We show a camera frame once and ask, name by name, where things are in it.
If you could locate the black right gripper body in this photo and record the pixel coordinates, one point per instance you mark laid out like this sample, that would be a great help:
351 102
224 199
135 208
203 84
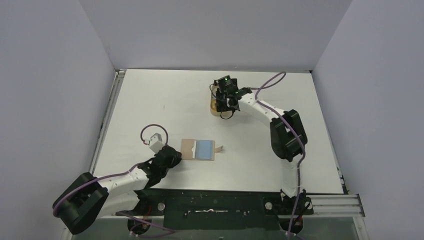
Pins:
221 101

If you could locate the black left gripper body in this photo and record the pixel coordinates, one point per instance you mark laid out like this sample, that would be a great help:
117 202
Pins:
175 161

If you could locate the beige card holder wallet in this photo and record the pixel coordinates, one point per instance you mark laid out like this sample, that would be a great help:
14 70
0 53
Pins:
199 149

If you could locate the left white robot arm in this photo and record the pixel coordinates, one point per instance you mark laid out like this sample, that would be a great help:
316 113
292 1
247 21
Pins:
89 198

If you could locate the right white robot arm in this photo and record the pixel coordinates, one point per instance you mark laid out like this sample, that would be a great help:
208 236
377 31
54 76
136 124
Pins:
288 138

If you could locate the beige oval tray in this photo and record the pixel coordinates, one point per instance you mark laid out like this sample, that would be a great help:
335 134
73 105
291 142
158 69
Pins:
213 101

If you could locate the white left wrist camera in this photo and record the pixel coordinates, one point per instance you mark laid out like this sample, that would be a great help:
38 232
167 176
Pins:
156 143

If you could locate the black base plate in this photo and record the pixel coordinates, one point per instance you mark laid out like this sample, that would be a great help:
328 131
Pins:
221 210

